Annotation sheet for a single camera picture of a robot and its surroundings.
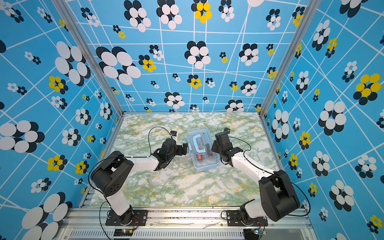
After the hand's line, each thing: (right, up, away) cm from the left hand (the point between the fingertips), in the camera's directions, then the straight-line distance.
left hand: (183, 143), depth 94 cm
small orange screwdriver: (+10, -7, -10) cm, 16 cm away
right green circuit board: (+35, -40, -24) cm, 59 cm away
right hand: (+21, 0, -4) cm, 21 cm away
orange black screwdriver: (+16, -4, -8) cm, 18 cm away
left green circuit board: (-27, -41, -22) cm, 54 cm away
